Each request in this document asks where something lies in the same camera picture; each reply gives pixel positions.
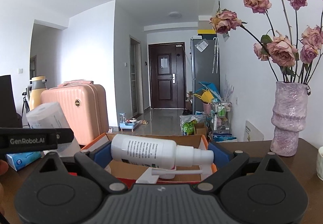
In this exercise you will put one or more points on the dark brown entrance door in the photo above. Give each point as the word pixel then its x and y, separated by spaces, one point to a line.
pixel 167 75

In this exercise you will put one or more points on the person's left hand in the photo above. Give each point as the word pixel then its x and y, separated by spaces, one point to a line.
pixel 3 169

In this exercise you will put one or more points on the red cardboard box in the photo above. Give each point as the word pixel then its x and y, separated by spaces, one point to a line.
pixel 106 140

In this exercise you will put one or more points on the white spray bottle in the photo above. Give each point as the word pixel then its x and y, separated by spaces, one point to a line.
pixel 133 155

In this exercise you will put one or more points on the blue small toy table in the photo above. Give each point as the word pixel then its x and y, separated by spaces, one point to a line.
pixel 124 124

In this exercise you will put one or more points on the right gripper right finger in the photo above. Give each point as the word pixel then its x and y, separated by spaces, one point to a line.
pixel 222 156

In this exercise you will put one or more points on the small brown cardboard box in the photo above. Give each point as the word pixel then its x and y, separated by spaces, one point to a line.
pixel 200 129

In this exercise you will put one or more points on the white board against wall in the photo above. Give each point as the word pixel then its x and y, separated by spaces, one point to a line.
pixel 252 133

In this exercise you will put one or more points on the blue tissue pack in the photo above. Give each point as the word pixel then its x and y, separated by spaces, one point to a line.
pixel 21 160

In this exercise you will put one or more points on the white cup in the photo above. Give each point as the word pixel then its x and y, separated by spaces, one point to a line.
pixel 319 163

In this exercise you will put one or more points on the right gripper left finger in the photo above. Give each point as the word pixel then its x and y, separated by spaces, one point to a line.
pixel 99 157

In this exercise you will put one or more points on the pink suitcase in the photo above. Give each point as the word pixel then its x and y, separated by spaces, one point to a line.
pixel 84 106

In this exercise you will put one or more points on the yellow thermos jug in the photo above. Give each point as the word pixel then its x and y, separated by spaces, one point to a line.
pixel 34 91

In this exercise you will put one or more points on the camera tripod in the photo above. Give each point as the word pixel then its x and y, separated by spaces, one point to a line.
pixel 25 105

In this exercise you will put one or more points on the black chair back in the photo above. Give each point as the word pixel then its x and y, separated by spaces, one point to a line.
pixel 9 117

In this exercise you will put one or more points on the wire storage cart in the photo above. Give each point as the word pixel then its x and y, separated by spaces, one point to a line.
pixel 221 117

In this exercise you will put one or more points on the yellow blue toy pile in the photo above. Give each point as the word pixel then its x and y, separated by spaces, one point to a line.
pixel 207 93

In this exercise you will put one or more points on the white blue carton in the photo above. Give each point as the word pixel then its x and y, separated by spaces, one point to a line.
pixel 224 137

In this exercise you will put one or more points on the grey refrigerator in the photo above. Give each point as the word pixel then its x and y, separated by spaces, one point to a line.
pixel 205 61

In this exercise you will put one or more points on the dried pink roses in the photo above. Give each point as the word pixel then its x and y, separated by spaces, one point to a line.
pixel 285 35

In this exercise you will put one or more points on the purple textured vase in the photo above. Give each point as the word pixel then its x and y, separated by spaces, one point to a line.
pixel 289 117

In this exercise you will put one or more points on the green plastic bag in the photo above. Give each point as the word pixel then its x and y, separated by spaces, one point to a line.
pixel 187 123

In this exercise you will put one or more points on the red white lint brush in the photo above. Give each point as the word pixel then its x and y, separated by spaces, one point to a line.
pixel 152 175

